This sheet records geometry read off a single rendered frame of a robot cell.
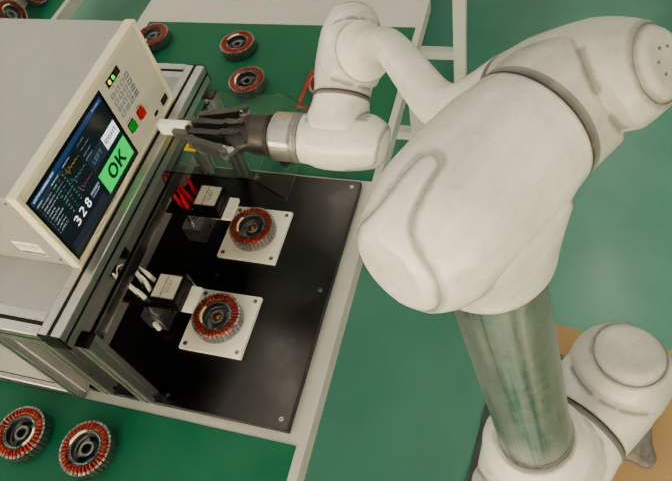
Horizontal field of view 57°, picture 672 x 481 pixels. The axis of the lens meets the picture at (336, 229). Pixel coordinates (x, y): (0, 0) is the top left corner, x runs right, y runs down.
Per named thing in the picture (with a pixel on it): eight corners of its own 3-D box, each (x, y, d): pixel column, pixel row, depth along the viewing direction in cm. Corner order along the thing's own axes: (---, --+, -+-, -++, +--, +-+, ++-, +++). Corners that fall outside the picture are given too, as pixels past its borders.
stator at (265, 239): (283, 217, 154) (279, 208, 151) (268, 255, 148) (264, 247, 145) (242, 212, 157) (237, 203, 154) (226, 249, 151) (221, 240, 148)
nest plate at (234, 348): (263, 299, 143) (261, 297, 142) (241, 360, 135) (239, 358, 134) (204, 290, 147) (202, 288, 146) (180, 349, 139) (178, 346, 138)
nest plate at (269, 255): (293, 214, 155) (292, 211, 154) (275, 265, 148) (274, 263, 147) (238, 208, 160) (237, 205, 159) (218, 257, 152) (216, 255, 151)
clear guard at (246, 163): (318, 116, 140) (313, 96, 135) (287, 200, 128) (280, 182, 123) (189, 107, 149) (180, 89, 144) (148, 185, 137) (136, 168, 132)
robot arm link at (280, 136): (315, 137, 118) (285, 134, 120) (305, 101, 111) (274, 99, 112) (301, 174, 113) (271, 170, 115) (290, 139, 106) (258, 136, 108)
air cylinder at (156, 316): (181, 301, 146) (172, 290, 142) (169, 330, 142) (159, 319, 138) (162, 298, 148) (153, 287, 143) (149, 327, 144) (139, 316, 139)
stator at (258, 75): (271, 74, 191) (268, 65, 188) (261, 100, 185) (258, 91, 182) (237, 74, 193) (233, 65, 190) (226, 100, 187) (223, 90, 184)
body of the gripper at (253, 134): (271, 167, 114) (226, 162, 117) (285, 133, 119) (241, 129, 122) (261, 138, 108) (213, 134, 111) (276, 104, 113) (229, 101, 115)
